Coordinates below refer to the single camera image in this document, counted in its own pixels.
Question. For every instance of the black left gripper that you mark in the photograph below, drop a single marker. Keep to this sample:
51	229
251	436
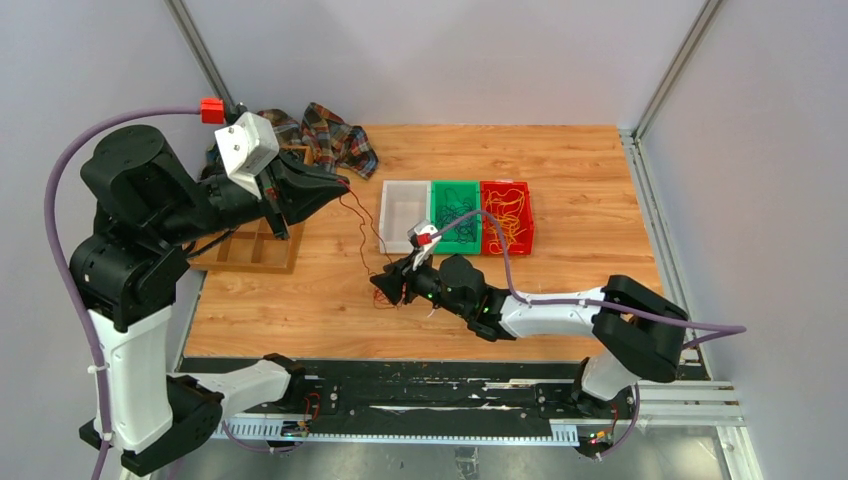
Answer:
308	188

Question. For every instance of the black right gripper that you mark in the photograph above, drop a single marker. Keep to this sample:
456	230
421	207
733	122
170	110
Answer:
392	283

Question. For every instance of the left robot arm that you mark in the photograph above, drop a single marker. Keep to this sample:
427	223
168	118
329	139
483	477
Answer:
126	272

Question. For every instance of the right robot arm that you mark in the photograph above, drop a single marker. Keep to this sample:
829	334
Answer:
641	331

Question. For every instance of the plaid cloth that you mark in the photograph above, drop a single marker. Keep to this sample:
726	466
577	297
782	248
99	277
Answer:
334	143

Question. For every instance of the white plastic bin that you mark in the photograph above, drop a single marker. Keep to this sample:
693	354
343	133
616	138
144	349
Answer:
404	203

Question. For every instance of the wooden compartment tray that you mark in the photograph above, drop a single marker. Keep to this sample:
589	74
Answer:
253	248

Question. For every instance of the green plastic bin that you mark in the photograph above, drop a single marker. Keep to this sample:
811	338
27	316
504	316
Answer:
451	200

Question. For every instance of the red plastic bin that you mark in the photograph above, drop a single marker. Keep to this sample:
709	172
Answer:
510	204

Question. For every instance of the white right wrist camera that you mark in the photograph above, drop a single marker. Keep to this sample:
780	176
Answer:
424	239

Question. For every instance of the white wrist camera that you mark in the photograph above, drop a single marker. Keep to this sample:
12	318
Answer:
242	150
424	239

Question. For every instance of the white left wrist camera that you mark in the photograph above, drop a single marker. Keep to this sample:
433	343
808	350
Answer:
242	150

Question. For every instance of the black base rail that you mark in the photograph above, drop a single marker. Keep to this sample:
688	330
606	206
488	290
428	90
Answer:
464	403

